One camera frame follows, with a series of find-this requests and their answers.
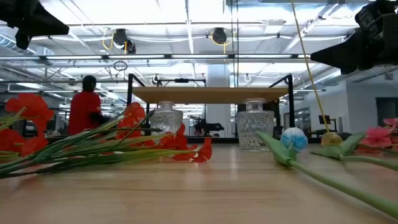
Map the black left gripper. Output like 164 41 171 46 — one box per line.
0 0 70 50

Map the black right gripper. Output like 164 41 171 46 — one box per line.
310 14 398 75

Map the yellow artificial tulip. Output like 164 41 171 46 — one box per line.
310 131 398 172

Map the white and blue artificial tulip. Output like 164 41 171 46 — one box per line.
255 126 398 220

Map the diamond-cut glass vase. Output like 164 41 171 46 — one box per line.
235 98 276 152

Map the round glass bottle vase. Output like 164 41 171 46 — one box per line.
150 100 184 137

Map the wooden shelf with black legs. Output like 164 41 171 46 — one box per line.
126 73 296 147

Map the small monitor on stand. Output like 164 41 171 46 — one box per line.
317 114 338 135

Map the person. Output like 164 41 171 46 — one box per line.
67 74 112 136

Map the long ceiling light bar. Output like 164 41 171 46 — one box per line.
0 54 312 61

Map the white building column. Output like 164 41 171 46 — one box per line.
205 63 233 138

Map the yellow hanging cable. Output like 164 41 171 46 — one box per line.
290 0 330 133

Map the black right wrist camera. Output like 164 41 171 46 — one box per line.
355 0 390 31

